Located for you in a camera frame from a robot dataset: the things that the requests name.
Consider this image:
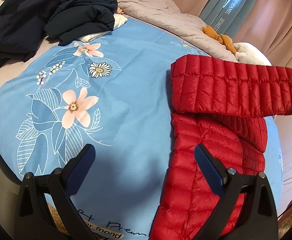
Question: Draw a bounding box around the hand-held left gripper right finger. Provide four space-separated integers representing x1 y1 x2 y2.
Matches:
194 144 279 240

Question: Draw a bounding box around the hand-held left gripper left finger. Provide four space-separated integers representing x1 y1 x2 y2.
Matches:
14 144 96 240

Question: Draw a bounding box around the red puffer jacket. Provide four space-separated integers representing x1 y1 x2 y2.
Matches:
148 54 292 240

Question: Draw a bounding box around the white goose plush toy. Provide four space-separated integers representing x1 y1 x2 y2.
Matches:
201 25 273 67

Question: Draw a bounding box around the blue floral blanket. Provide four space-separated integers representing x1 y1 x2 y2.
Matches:
0 17 284 240

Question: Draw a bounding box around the blue curtain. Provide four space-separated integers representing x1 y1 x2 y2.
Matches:
200 0 270 39

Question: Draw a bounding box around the white garment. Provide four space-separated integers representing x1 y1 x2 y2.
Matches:
77 14 127 43

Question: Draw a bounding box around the black garment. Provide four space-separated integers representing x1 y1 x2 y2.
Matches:
0 0 66 77

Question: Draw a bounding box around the grey duvet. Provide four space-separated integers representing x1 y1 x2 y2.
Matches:
108 0 238 62

